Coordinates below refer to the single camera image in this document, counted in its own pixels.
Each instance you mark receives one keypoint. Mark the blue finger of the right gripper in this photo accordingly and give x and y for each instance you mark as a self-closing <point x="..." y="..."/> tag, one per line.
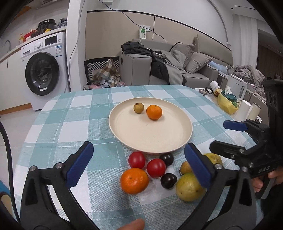
<point x="253" y="128"/>
<point x="240" y="155"/>

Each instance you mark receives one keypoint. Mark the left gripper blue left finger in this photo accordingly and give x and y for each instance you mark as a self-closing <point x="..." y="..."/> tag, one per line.
<point x="47" y="200"/>

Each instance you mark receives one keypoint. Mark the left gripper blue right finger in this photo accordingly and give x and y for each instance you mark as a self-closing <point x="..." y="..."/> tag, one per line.
<point x="239" y="209"/>

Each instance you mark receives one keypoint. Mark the pale yellow guava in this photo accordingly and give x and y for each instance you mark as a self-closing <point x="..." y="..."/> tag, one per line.
<point x="214" y="158"/>

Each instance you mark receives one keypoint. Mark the green yellow guava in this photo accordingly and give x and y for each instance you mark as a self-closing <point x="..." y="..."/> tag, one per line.
<point x="188" y="188"/>

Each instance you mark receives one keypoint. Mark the small brown longan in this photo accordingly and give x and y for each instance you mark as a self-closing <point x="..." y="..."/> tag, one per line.
<point x="185" y="168"/>

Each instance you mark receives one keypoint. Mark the dark purple plum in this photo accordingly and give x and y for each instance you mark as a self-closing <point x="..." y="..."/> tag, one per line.
<point x="167" y="158"/>
<point x="168" y="180"/>

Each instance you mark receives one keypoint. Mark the red tomato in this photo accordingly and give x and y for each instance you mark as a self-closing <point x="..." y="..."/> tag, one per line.
<point x="137" y="160"/>
<point x="156" y="168"/>

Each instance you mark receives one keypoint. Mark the large orange mandarin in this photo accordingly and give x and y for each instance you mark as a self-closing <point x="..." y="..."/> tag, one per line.
<point x="134" y="181"/>

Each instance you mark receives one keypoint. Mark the small orange mandarin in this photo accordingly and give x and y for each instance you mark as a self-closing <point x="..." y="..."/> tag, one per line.
<point x="154" y="112"/>

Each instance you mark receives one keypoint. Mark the brown longan front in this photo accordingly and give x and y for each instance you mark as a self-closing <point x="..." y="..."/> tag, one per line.
<point x="138" y="108"/>

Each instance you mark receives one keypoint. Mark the person's right hand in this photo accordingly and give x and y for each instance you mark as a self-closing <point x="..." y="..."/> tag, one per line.
<point x="277" y="174"/>

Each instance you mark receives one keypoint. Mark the person's left hand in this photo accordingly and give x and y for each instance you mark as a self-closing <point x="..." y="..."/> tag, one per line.
<point x="137" y="224"/>

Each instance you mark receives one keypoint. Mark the yellow plastic bag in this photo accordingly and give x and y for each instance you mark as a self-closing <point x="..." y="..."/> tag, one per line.
<point x="228" y="103"/>

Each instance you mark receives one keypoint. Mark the white electric kettle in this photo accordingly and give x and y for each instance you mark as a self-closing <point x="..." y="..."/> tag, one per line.
<point x="237" y="86"/>

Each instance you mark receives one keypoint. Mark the grey blanket heap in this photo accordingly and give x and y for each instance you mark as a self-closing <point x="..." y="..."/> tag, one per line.
<point x="248" y="74"/>

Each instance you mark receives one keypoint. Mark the white medicine bottle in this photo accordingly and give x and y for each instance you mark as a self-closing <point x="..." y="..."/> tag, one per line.
<point x="215" y="88"/>

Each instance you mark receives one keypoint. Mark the cream round plate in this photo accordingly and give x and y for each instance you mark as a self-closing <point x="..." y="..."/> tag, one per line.
<point x="137" y="132"/>

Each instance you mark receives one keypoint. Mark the teal plaid tablecloth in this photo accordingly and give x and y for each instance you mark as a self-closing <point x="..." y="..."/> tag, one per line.
<point x="68" y="120"/>

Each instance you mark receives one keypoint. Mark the grey cushion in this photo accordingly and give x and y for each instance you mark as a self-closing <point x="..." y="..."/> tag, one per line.
<point x="196" y="62"/>
<point x="186" y="49"/>

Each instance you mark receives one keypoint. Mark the white kitchen cabinets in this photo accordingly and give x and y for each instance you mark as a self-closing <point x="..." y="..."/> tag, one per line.
<point x="12" y="82"/>

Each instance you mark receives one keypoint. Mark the dark clothes pile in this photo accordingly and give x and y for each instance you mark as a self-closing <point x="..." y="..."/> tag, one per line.
<point x="157" y="67"/>

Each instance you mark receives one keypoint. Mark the grey sofa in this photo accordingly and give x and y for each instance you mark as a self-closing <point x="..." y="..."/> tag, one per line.
<point x="135" y="69"/>

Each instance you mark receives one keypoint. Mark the white washing machine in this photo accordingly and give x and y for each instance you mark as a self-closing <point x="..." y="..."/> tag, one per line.
<point x="45" y="69"/>

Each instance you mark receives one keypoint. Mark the plaid cloth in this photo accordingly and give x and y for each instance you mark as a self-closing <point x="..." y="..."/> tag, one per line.
<point x="108" y="76"/>

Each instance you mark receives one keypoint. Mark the black patterned laundry basket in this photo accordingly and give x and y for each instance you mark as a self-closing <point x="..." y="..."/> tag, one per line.
<point x="94" y="65"/>

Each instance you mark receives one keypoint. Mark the white wall socket charger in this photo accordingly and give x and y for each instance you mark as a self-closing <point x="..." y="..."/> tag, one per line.
<point x="143" y="29"/>

